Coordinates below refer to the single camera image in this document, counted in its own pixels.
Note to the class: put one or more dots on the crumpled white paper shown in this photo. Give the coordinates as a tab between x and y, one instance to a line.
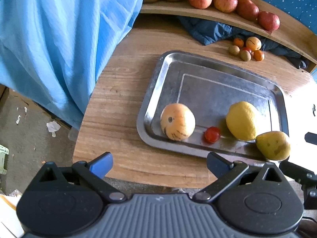
53	127

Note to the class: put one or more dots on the green plastic crate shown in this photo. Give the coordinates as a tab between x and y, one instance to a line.
3	160

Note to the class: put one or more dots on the yellow-green pear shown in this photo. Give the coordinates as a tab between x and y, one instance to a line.
272	145

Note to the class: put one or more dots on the dark blue jacket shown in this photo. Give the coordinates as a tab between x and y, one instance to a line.
210	32

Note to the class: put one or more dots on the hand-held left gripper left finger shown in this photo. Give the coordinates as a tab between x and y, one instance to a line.
101	164

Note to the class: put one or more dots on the light blue cloth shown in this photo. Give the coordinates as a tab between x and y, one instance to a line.
62	42

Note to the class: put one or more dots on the white flat sheet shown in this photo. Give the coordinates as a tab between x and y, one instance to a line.
10	215

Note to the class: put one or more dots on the striped yellow pepino melon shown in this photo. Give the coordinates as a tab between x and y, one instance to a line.
177	122
253	43

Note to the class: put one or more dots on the metal tray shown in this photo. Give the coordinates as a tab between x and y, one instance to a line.
210	86

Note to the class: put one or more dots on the curved wooden shelf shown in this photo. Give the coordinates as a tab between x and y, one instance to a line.
292	33

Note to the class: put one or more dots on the yellow lemon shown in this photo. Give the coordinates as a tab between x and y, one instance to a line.
244	120

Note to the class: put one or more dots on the red cherry tomato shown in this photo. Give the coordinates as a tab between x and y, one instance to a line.
247	49
212	134

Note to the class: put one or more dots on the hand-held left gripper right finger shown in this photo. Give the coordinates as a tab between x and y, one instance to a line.
216	162

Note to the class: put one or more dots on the small brown kiwi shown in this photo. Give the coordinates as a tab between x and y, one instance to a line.
245	55
234	50

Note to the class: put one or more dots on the dark red apple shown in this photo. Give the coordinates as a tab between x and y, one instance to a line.
268	21
247	9

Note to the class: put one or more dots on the pink red apple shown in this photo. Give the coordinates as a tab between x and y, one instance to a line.
225	3

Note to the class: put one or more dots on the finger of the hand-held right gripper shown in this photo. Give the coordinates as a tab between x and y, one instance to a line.
297	172
311	137

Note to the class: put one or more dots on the small tangerine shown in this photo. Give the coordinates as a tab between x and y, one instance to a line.
258	55
238	42

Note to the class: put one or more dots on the cardboard box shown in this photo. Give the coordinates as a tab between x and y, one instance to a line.
3	96

